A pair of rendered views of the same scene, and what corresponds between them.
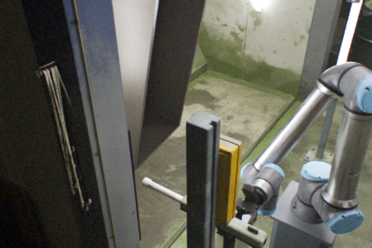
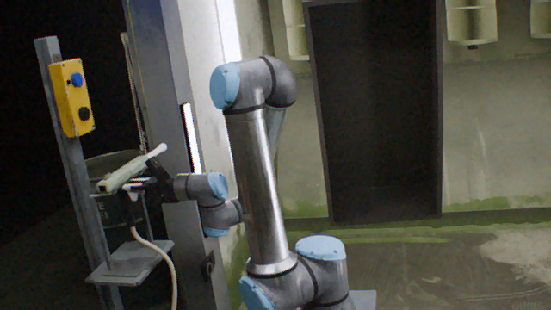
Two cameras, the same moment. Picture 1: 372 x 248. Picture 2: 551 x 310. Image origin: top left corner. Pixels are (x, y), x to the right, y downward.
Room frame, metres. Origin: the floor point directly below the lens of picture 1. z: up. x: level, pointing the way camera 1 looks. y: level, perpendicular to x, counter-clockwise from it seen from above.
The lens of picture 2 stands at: (0.82, -1.87, 1.60)
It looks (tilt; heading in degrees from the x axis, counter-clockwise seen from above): 16 degrees down; 71
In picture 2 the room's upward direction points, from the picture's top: 8 degrees counter-clockwise
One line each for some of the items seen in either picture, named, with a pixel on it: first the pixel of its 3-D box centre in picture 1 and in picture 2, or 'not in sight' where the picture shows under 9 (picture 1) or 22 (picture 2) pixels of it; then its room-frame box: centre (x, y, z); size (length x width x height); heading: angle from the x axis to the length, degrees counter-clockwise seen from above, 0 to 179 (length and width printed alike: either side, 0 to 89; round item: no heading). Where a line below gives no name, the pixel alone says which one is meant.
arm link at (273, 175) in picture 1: (268, 180); (207, 187); (1.12, -0.32, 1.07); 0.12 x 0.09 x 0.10; 145
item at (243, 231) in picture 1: (199, 224); (140, 184); (0.92, -0.04, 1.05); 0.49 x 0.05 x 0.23; 55
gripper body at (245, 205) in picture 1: (248, 207); (162, 189); (0.98, -0.23, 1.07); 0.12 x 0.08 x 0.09; 145
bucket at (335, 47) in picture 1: (336, 59); not in sight; (4.19, -1.78, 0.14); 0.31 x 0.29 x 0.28; 145
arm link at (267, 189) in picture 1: (258, 191); (183, 186); (1.05, -0.27, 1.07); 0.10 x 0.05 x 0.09; 55
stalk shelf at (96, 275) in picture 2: not in sight; (132, 261); (0.82, -0.12, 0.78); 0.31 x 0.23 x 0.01; 55
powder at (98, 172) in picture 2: not in sight; (112, 165); (0.85, 1.08, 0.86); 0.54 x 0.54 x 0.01
